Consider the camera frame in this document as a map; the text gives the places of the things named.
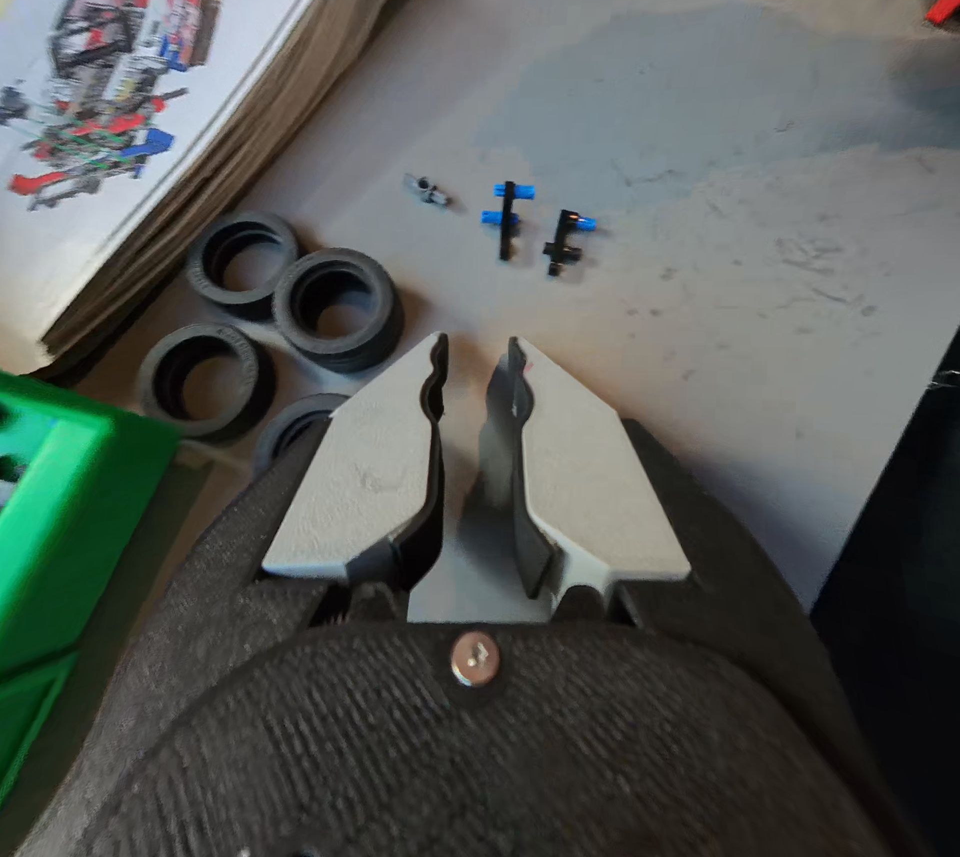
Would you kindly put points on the open instruction book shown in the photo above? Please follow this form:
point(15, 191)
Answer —
point(225, 122)

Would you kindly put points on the black rubber toy tyre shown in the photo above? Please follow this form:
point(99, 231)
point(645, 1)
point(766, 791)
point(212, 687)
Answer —
point(199, 272)
point(337, 354)
point(270, 437)
point(150, 392)

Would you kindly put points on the grey axle connector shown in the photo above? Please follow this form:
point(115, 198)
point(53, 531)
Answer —
point(426, 189)

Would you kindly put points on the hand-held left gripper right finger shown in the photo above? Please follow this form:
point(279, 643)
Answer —
point(592, 497)

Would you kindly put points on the black angled beam blue pin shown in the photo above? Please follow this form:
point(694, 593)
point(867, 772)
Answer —
point(559, 246)

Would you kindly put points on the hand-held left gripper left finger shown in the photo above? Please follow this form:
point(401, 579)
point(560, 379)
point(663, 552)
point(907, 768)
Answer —
point(367, 489)

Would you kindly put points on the black beam two blue pins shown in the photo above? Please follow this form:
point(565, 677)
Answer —
point(506, 227)

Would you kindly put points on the green plastic bin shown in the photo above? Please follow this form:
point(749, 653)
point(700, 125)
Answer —
point(67, 534)

